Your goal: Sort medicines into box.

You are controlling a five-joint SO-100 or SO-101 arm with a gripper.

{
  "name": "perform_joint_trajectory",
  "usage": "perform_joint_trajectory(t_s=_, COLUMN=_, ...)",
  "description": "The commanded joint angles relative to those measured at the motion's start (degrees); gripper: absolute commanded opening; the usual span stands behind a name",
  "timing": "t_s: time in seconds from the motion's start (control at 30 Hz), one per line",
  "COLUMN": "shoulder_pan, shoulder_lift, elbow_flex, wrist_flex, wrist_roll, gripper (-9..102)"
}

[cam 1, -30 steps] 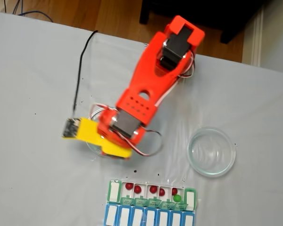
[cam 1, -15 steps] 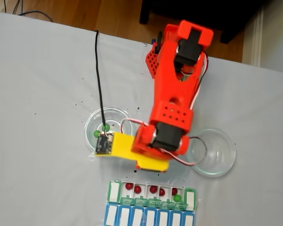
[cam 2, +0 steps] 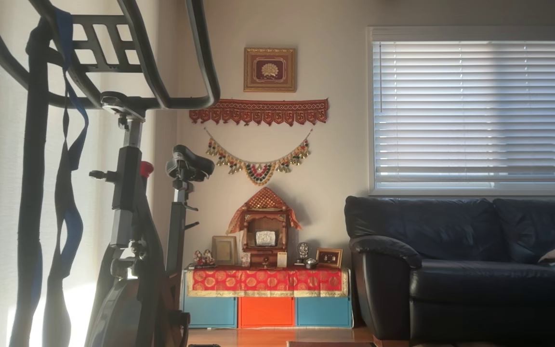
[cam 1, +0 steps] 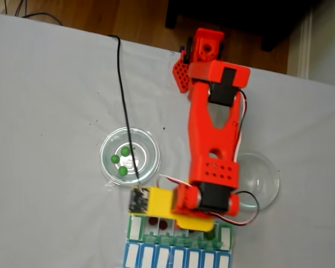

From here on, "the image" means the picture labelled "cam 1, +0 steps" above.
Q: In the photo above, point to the red round pill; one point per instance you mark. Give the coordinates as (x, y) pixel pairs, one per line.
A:
(152, 221)
(163, 223)

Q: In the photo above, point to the green round pill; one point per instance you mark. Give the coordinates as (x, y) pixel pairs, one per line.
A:
(115, 159)
(123, 171)
(125, 151)
(209, 236)

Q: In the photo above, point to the clear glass bowl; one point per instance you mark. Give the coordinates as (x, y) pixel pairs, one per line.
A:
(148, 145)
(265, 178)

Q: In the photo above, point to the green blue weekly pill organizer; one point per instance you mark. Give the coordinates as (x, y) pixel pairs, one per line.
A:
(181, 257)

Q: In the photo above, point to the pale grey tablecloth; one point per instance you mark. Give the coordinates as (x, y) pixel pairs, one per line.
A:
(44, 83)

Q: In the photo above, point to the dark wooden furniture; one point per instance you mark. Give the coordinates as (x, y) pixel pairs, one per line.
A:
(296, 14)

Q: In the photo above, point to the white wall trim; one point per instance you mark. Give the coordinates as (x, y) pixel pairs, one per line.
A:
(304, 44)

